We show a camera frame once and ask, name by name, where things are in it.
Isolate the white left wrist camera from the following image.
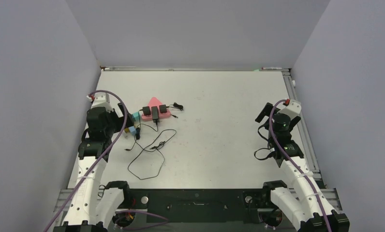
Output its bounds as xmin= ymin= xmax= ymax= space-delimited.
xmin=87 ymin=92 xmax=113 ymax=113

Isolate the black power adapter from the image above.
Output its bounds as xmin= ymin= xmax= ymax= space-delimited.
xmin=151 ymin=106 xmax=159 ymax=124

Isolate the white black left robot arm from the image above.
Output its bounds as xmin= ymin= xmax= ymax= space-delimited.
xmin=53 ymin=101 xmax=132 ymax=232

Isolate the pink triangular power strip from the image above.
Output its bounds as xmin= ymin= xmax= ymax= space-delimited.
xmin=141 ymin=97 xmax=172 ymax=122

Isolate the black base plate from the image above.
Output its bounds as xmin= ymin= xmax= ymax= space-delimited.
xmin=118 ymin=188 xmax=283 ymax=225

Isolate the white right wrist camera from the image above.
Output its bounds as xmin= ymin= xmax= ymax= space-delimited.
xmin=278 ymin=99 xmax=301 ymax=120

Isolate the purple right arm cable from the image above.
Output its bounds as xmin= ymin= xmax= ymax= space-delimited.
xmin=268 ymin=99 xmax=332 ymax=232

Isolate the black tp-link adapter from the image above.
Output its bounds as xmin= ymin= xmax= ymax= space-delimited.
xmin=142 ymin=106 xmax=151 ymax=116
xmin=159 ymin=104 xmax=167 ymax=114

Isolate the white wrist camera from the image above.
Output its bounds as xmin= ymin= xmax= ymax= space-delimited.
xmin=87 ymin=92 xmax=113 ymax=113
xmin=278 ymin=99 xmax=301 ymax=120

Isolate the aluminium frame rail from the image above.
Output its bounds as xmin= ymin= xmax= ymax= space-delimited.
xmin=282 ymin=68 xmax=323 ymax=182

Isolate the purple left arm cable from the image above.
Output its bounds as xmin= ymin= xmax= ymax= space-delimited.
xmin=43 ymin=90 xmax=129 ymax=232

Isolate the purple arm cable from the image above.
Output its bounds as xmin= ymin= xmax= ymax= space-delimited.
xmin=43 ymin=90 xmax=129 ymax=232
xmin=268 ymin=99 xmax=332 ymax=232

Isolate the bundled black adapter cable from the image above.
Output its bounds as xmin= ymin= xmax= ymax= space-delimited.
xmin=166 ymin=102 xmax=184 ymax=120

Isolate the long black adapter cable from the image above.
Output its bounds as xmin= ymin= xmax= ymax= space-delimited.
xmin=124 ymin=120 xmax=177 ymax=181

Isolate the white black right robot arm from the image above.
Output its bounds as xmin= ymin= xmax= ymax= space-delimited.
xmin=255 ymin=99 xmax=350 ymax=232

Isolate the teal block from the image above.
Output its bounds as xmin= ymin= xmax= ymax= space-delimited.
xmin=132 ymin=112 xmax=140 ymax=122

